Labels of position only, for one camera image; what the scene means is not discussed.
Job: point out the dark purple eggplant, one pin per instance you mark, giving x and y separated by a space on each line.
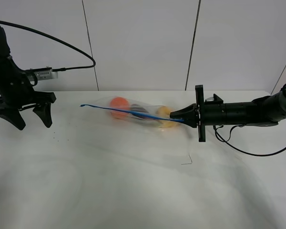
141 119

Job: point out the orange fruit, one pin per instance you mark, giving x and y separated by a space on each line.
119 103

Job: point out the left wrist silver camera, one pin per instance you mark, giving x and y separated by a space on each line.
44 74

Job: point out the clear zip bag blue zipper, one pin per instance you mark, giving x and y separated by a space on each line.
100 113

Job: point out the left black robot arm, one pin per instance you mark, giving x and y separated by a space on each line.
5 56

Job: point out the yellow pear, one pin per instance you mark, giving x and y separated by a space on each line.
164 112

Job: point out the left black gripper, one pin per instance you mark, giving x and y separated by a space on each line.
17 94

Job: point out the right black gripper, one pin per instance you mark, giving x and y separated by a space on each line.
209 114

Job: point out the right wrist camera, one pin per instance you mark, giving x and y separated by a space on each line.
215 99

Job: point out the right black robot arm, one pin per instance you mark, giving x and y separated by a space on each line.
263 112

